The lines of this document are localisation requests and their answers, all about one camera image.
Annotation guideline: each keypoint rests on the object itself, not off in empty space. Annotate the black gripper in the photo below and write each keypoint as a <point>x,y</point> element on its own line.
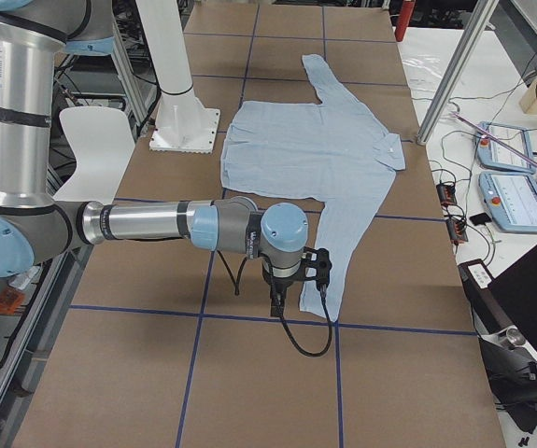
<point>281,285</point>

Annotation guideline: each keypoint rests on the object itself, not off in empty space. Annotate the light blue button shirt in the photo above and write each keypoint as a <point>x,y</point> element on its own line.
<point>336,152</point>

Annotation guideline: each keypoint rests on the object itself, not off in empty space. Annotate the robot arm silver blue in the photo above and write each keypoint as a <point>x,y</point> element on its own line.
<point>36,226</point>

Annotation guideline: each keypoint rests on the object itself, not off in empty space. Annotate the lower orange black usb hub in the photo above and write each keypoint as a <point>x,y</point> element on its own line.
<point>456,231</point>

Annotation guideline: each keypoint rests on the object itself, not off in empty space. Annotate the orange black usb hub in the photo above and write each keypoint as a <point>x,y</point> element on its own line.
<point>446,194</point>
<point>456,231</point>

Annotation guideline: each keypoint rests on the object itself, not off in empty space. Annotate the upper orange black usb hub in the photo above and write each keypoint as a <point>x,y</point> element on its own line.
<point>446,194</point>

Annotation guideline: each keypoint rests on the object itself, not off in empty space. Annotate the small black adapter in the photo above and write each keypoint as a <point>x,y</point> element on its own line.
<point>480,219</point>

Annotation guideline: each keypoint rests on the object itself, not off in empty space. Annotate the white plastic chair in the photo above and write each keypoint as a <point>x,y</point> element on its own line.
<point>93,154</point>

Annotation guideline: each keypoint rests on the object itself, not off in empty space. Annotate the lower blue teach pendant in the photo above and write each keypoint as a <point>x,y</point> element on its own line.
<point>511,200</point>

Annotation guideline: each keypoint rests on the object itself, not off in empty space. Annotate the pink grabber stick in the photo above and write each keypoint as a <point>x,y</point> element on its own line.
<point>491,137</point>

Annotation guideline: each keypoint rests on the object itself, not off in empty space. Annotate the orange box on floor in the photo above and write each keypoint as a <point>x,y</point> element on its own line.
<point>10,300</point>

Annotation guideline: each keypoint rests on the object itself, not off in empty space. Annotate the clear plastic bag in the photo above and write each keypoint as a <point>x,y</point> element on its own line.
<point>423,72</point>

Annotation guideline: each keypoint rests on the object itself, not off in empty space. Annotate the red cylinder bottle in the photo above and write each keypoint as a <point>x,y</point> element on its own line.
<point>404,18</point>

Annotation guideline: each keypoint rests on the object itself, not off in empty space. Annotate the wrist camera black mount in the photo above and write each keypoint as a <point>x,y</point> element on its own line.
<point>317,267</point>

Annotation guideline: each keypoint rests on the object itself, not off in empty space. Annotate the white pedestal column with base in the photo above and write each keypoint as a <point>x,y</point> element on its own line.
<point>182,122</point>

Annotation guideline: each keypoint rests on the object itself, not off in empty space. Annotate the aluminium frame post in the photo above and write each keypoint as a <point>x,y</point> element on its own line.
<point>470,36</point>

